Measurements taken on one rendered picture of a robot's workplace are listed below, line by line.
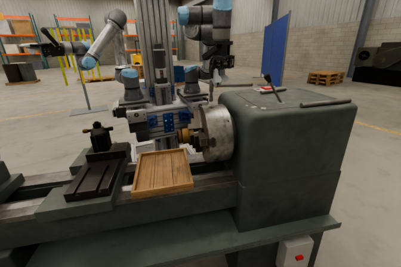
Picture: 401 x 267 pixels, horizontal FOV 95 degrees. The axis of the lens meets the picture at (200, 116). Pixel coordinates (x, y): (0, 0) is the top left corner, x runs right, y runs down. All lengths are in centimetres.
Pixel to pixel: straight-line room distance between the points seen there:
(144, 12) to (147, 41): 21
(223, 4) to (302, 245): 134
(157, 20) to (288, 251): 183
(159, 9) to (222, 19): 97
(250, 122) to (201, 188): 43
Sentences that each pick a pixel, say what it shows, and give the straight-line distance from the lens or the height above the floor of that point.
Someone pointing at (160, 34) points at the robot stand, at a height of 164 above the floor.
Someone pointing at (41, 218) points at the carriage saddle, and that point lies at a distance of 109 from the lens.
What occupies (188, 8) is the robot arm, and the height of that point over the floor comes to 169.
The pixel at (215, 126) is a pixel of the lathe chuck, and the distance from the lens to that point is 89.
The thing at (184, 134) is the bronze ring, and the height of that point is 110.
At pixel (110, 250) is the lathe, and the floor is 54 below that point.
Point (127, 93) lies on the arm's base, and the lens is 152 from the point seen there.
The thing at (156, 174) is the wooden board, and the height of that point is 88.
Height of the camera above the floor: 154
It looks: 21 degrees down
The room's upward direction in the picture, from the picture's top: 2 degrees counter-clockwise
